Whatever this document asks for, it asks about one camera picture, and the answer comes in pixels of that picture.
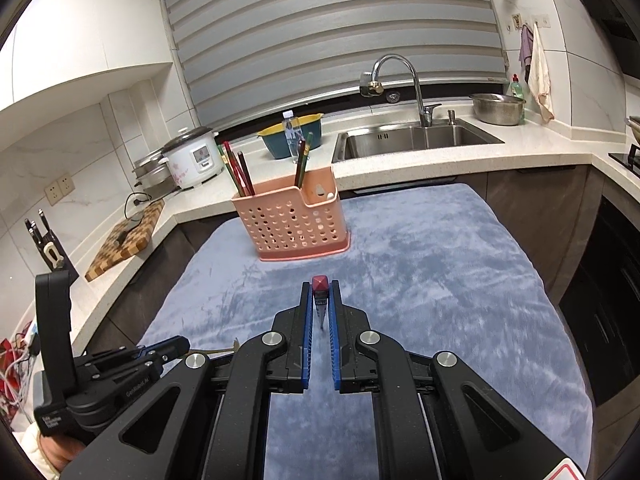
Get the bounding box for black stove top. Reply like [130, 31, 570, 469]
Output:
[609, 145, 640, 178]

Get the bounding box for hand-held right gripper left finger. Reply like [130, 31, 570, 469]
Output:
[60, 281, 314, 480]

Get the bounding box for red bag with cables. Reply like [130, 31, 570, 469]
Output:
[0, 320, 42, 411]

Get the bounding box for white rice cooker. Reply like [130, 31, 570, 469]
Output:
[162, 126, 223, 190]

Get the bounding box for stainless steel sink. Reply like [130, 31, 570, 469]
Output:
[332, 119, 505, 163]

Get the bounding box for white wall outlet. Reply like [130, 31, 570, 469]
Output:
[44, 173, 75, 206]

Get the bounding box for black knife block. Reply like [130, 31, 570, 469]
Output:
[25, 209, 80, 286]

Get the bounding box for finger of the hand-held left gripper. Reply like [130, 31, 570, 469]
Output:
[80, 354, 169, 386]
[82, 336, 190, 369]

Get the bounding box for pink perforated utensil holder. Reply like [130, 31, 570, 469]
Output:
[231, 165, 352, 262]

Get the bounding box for chrome faucet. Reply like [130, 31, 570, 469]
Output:
[359, 54, 442, 127]

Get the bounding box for person's left hand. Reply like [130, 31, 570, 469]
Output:
[40, 435, 85, 473]

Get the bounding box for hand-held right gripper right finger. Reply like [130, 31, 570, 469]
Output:
[329, 280, 569, 480]

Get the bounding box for clear water bottle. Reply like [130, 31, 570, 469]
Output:
[282, 111, 303, 158]

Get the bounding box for person's left forearm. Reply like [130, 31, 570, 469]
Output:
[20, 425, 48, 463]

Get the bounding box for grey-blue plush mat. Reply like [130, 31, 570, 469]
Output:
[137, 182, 596, 480]

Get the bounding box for white wall cabinet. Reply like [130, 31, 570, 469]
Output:
[0, 0, 176, 111]

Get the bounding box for steel mixing bowl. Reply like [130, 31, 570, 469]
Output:
[469, 92, 527, 127]

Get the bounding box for steel steamer pot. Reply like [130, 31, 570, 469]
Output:
[132, 152, 173, 192]

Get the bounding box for checkered wooden cutting board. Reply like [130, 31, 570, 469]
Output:
[85, 199, 166, 282]

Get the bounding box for yellow and teal colander basin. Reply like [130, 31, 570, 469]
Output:
[257, 114, 323, 159]

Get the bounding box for grey window blind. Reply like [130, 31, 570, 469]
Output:
[155, 0, 511, 131]

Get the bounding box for white hanging towel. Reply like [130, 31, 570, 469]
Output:
[527, 22, 555, 121]

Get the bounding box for gold flower spoon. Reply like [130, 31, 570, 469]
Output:
[189, 341, 242, 357]

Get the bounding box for purple hanging cloth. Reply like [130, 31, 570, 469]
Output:
[518, 25, 535, 68]

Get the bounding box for bright red chopstick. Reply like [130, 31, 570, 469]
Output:
[311, 275, 330, 332]

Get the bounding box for green dish soap bottle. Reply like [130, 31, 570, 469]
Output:
[510, 74, 526, 121]

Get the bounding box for black power cable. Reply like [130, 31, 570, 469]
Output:
[117, 192, 153, 247]

